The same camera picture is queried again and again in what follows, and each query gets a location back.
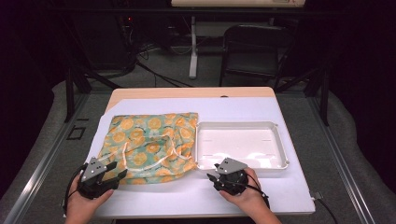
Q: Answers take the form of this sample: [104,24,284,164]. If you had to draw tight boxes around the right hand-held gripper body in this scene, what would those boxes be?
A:
[214,157,249,196]

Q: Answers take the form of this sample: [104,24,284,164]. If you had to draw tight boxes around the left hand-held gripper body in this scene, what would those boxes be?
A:
[77,157,120,201]

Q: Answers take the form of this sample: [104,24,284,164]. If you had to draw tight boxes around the white plastic tray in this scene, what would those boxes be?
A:
[194,120,290,173]

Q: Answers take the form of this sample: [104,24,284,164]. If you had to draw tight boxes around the orange flower print drawstring bag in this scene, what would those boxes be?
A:
[97,112,199,186]

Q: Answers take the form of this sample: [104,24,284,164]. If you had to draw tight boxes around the person's right hand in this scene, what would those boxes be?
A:
[219,167,267,216]

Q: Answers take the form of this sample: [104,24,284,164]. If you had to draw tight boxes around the person's left hand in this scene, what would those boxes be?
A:
[66,175,115,217]

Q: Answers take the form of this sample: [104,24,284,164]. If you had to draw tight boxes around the white table mat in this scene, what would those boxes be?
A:
[64,96,316,218]

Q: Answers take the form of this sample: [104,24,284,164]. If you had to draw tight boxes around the black metal stand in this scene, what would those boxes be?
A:
[64,59,120,123]
[275,66,331,127]

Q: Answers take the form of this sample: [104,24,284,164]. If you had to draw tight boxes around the wooden table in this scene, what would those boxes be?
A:
[105,86,277,114]

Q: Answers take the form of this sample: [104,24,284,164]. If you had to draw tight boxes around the black folding chair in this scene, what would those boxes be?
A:
[219,23,297,90]

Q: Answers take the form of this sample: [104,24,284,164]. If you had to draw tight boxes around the white desk leg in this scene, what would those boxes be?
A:
[189,15,199,79]

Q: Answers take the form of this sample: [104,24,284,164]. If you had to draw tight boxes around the dark computer tower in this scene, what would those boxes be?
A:
[74,13,138,71]

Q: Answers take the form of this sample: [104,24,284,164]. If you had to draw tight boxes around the beige desk top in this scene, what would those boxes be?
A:
[170,0,306,8]

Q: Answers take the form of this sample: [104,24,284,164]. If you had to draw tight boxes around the right hand-held gripper cable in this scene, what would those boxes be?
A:
[236,173,271,209]

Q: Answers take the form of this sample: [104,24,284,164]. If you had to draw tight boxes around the hand-held gripper cable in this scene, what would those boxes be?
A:
[63,163,89,216]
[236,173,271,209]

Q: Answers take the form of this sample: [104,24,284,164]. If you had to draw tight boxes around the left hand-held gripper cable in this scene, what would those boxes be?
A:
[63,163,89,216]

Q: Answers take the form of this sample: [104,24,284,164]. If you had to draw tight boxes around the aluminium floor rail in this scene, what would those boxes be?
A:
[306,94,376,224]
[3,92,90,224]

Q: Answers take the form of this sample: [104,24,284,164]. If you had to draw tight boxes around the black cable with grey plug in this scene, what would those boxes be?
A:
[312,191,339,224]

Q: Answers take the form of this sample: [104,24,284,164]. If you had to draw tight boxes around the black floor cable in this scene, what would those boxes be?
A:
[134,59,194,89]

